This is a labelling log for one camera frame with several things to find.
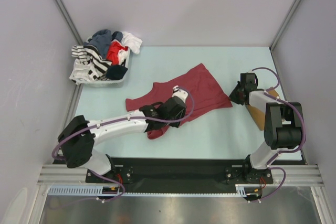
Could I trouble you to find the maroon garment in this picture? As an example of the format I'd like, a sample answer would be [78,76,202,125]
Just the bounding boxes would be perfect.
[125,63,233,125]

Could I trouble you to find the tan tank top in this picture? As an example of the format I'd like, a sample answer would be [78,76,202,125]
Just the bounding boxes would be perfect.
[246,90,276,131]

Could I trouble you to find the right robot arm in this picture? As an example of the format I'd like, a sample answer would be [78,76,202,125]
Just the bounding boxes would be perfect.
[226,71,306,184]

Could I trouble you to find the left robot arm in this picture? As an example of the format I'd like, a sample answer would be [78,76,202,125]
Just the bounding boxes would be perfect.
[53,86,192,182]

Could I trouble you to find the black garment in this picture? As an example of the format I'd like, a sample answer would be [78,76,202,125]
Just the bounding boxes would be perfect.
[106,65,128,80]

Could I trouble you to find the white laundry basket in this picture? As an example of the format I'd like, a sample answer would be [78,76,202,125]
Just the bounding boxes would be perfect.
[78,49,130,85]

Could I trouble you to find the red garment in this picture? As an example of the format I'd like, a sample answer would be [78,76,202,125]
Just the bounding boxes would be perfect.
[106,40,129,65]

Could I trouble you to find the white garment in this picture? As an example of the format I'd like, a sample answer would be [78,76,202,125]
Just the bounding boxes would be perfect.
[121,31,143,55]

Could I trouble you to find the striped garment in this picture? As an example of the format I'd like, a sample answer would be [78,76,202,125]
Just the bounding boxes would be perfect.
[69,45,112,84]

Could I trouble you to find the blue grey garment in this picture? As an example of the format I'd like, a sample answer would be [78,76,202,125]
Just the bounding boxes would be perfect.
[83,29,123,59]

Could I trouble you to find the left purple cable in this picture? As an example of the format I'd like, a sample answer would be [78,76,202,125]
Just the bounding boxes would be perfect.
[52,86,195,204]

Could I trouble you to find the purple cable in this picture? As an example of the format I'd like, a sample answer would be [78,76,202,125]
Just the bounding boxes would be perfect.
[52,86,195,204]
[246,67,307,204]

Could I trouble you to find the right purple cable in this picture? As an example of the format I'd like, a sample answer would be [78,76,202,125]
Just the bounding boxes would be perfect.
[246,67,307,204]

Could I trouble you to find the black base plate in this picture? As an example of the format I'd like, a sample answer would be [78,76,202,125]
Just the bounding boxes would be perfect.
[85,157,274,192]

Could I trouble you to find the slotted cable duct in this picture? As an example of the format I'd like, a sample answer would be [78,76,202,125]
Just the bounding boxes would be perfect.
[48,185,261,199]

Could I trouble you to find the aluminium rail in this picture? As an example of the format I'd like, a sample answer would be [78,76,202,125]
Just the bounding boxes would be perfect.
[37,164,87,185]

